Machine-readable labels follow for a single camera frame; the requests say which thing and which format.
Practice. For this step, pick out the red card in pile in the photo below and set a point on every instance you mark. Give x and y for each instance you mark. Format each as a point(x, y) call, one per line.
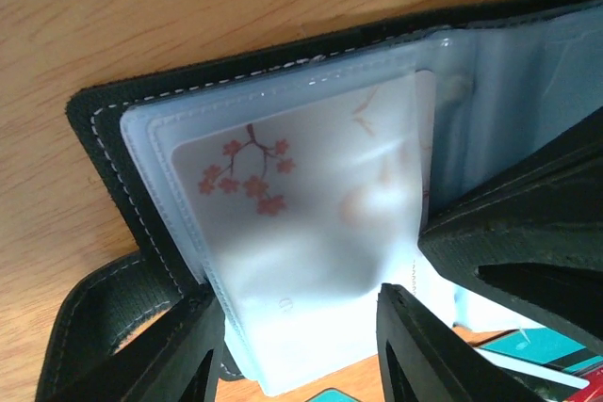
point(587, 387)

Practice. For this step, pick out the white floral VIP card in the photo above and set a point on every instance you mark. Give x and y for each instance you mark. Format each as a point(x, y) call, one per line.
point(316, 205)

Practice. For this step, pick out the teal card with black stripe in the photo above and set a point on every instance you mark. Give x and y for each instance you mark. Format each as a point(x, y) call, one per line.
point(332, 395)

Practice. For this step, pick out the large teal card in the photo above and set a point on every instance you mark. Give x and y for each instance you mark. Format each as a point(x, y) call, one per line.
point(545, 347)

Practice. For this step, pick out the black leather card holder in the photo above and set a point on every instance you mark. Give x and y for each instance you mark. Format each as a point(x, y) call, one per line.
point(427, 189)

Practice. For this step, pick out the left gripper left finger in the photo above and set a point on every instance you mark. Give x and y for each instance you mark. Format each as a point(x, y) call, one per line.
point(176, 359)

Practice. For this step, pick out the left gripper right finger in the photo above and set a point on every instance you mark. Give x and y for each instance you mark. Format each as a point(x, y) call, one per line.
point(421, 359)

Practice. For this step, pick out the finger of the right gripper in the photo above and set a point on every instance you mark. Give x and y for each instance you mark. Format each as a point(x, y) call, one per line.
point(530, 238)

